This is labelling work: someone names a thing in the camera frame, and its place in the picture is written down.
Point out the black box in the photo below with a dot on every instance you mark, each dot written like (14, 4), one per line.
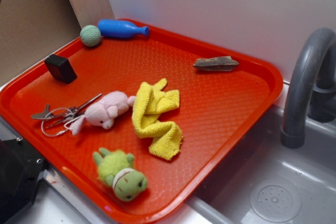
(60, 68)

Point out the grey toy faucet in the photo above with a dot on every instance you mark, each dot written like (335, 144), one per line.
(311, 92)

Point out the pink plush pig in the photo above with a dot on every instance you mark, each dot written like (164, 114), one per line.
(103, 112)

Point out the red plastic tray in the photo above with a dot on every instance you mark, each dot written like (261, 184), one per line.
(217, 108)

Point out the green textured ball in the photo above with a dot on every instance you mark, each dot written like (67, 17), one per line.
(90, 36)

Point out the grey toy sink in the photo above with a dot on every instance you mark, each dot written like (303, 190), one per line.
(261, 181)

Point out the green plush turtle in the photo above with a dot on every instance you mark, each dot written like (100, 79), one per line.
(116, 170)

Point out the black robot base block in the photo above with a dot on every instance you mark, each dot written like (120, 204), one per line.
(22, 168)

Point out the blue plastic bowling pin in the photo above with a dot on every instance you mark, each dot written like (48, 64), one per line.
(121, 28)

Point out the yellow cloth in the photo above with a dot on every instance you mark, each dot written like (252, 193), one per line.
(151, 101)

